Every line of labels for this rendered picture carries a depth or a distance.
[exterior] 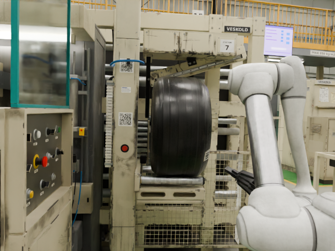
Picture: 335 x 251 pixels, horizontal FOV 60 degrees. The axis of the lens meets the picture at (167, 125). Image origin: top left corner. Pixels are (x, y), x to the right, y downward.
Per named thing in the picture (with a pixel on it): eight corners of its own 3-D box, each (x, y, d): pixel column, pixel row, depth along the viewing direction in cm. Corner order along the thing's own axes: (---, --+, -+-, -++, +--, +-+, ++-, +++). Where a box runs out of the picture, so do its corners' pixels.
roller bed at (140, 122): (119, 163, 198) (120, 120, 196) (121, 160, 213) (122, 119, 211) (148, 164, 199) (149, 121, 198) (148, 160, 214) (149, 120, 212)
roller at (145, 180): (139, 177, 158) (139, 185, 155) (139, 174, 154) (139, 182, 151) (203, 178, 160) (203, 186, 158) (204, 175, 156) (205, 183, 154)
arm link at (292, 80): (299, 100, 129) (269, 100, 130) (298, 61, 131) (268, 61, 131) (313, 95, 116) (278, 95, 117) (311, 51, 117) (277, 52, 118)
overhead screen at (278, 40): (262, 55, 522) (263, 24, 519) (261, 55, 526) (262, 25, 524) (292, 57, 534) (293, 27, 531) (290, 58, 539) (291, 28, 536)
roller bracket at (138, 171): (133, 191, 149) (134, 173, 148) (136, 174, 188) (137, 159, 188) (140, 191, 149) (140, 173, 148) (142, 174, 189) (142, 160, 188)
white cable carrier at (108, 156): (104, 167, 159) (106, 80, 157) (105, 165, 164) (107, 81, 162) (112, 167, 160) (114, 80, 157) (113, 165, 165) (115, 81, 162)
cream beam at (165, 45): (142, 52, 181) (143, 28, 181) (143, 59, 207) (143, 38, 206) (237, 56, 186) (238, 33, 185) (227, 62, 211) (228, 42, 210)
